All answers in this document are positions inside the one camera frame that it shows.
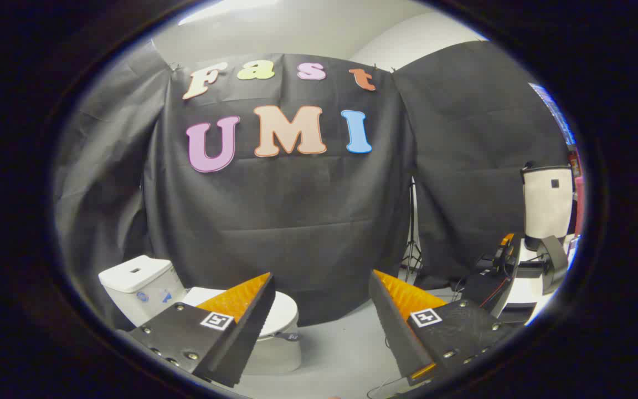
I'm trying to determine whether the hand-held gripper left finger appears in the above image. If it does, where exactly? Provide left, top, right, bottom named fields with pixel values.
left=128, top=272, right=276, bottom=388

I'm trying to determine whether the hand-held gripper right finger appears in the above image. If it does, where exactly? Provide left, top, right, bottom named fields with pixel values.
left=368, top=269, right=513, bottom=387

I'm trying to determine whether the white toilet lid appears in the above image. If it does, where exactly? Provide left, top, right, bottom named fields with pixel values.
left=182, top=287, right=299, bottom=339

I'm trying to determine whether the white toilet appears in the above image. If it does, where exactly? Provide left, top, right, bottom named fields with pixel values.
left=98, top=254, right=303, bottom=375

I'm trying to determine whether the black tripod stand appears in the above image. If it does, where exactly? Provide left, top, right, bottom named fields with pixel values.
left=400, top=178, right=424, bottom=284

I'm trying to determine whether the black backdrop cloth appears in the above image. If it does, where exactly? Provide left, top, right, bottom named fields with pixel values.
left=142, top=53, right=416, bottom=328
left=53, top=42, right=176, bottom=328
left=391, top=40, right=572, bottom=289

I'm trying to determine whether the black and orange device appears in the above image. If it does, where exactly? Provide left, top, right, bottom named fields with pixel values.
left=460, top=233, right=522, bottom=318

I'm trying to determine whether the red pole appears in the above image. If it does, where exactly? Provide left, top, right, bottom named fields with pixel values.
left=568, top=145, right=584, bottom=236

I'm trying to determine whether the thin black floor cable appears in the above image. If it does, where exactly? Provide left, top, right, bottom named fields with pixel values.
left=366, top=375, right=411, bottom=399

